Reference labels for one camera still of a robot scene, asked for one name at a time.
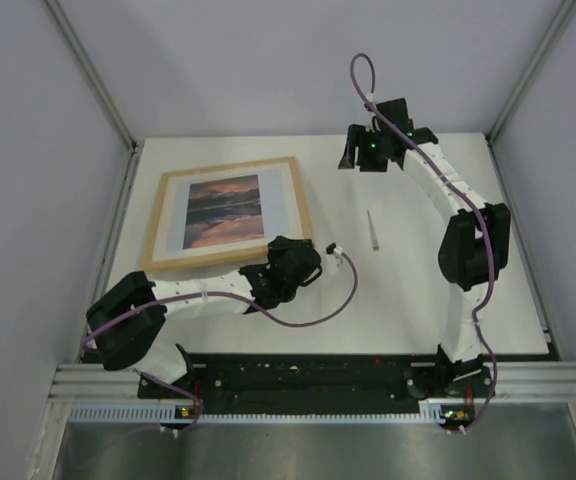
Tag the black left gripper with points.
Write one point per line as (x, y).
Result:
(280, 245)

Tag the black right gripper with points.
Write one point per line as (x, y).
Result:
(356, 134)

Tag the clear handled screwdriver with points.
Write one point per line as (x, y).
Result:
(372, 232)

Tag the wooden picture frame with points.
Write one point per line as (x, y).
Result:
(284, 212)

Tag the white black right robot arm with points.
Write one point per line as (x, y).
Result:
(475, 244)

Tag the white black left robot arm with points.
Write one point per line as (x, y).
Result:
(129, 324)

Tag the sunset landscape photo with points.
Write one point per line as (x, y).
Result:
(223, 211)

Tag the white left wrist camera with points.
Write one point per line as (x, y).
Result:
(333, 259)

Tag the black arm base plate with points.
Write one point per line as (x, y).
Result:
(214, 377)

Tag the aluminium left table rail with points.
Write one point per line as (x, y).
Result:
(114, 225)

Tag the aluminium table rail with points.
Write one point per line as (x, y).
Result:
(548, 329)
(114, 225)

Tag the aluminium right corner post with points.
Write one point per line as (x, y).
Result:
(537, 59)

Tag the aluminium corner post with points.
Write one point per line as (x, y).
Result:
(88, 71)
(537, 59)

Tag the aluminium front rail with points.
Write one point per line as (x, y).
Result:
(522, 382)

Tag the white slotted cable duct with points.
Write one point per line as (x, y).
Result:
(181, 413)

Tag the aluminium right table rail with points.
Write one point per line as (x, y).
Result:
(548, 329)

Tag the aluminium left corner post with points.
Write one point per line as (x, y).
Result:
(88, 71)

